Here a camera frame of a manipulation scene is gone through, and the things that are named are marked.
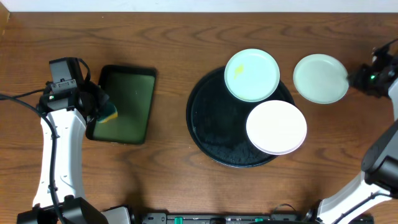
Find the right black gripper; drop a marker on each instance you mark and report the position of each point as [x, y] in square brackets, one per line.
[357, 79]

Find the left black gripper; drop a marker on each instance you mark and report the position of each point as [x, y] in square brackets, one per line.
[94, 101]

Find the green yellow sponge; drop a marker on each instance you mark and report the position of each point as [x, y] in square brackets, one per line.
[107, 113]

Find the mint green plate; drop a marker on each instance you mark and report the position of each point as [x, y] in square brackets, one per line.
[321, 79]
[251, 75]

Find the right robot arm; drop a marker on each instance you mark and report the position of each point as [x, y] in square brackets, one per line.
[377, 180]

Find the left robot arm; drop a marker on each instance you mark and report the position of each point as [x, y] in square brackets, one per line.
[60, 196]

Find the black rectangular tray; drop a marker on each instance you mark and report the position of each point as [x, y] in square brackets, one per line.
[130, 90]

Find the round black tray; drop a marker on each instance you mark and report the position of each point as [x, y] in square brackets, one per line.
[216, 121]

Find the pink plate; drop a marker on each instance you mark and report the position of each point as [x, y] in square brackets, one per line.
[276, 127]

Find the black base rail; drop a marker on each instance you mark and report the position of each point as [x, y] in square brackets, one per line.
[163, 218]

